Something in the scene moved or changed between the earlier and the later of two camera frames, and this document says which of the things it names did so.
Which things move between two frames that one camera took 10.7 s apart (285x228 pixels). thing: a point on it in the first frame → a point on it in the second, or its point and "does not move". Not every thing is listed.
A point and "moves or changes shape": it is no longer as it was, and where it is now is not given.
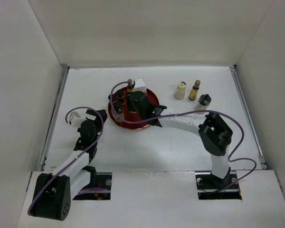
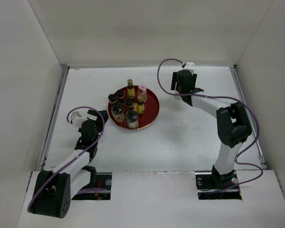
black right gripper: (130, 104) → (175, 79)
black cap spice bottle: (118, 107) moves or changes shape
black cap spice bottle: (113, 98) does not move
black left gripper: (99, 125) does not move
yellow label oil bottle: (129, 87) does not move
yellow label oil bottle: (194, 91) moves or changes shape
